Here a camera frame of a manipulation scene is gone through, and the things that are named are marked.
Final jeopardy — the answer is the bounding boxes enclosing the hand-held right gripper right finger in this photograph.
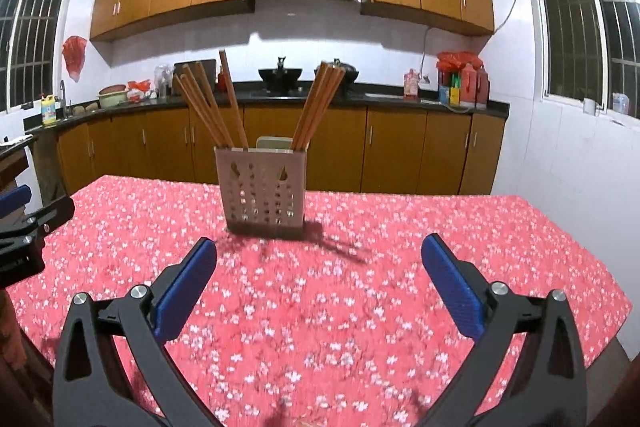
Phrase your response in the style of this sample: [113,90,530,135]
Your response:
[417,234,588,427]

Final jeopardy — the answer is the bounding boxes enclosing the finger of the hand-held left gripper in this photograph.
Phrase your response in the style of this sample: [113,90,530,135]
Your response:
[0,195,76,282]
[0,185,32,220]

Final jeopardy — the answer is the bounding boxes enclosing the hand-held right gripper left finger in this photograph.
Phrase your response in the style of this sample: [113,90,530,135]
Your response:
[52,237,224,427]

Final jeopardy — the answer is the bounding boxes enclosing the beige perforated chopstick holder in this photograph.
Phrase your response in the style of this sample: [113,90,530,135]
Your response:
[214,146,307,239]

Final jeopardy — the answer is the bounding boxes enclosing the dark orange wooden chopstick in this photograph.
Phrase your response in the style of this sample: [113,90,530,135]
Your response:
[218,50,250,150]

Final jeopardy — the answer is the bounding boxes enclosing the yellow detergent bottle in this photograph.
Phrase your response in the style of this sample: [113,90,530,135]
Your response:
[41,93,58,126]

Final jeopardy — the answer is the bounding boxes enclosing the red floral tablecloth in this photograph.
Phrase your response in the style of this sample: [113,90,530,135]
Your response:
[5,174,634,427]

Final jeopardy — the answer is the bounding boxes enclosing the green pot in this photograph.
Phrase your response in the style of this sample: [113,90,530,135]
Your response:
[98,84,129,109]

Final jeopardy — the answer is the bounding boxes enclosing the red and white bag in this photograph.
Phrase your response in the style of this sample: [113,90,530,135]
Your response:
[127,79,154,102]

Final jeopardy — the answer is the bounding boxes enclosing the wooden lower kitchen cabinets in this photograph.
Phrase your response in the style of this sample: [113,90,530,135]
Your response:
[54,99,509,196]

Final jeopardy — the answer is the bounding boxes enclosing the barred window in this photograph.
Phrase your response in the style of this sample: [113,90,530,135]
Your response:
[0,0,77,114]
[521,0,640,118]

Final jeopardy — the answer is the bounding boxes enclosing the clear glass jar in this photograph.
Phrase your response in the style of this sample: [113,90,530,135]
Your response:
[153,64,174,98]

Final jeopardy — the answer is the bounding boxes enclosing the blue and yellow box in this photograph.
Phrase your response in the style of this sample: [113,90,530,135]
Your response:
[438,74,464,106]

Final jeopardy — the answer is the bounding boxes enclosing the black kitchen countertop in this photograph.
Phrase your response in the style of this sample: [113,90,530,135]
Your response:
[22,82,511,132]

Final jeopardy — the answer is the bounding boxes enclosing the dark cutting board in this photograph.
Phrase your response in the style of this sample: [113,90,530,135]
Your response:
[173,59,217,96]

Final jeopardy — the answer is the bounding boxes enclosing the red bottles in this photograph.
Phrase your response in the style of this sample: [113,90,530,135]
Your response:
[462,62,490,104]

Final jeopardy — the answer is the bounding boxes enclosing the red plastic bag on bottles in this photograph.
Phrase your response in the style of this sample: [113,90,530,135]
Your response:
[435,51,484,72]

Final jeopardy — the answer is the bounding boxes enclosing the black wok with lid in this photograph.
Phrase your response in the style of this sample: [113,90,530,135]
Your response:
[314,59,360,86]

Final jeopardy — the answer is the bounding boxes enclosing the red plastic bag on wall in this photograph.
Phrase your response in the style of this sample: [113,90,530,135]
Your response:
[61,35,89,83]

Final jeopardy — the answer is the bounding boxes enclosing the black wok with handle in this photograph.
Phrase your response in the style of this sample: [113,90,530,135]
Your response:
[258,55,305,96]

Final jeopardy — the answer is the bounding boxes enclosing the white wall cable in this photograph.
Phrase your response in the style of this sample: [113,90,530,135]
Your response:
[492,0,532,34]

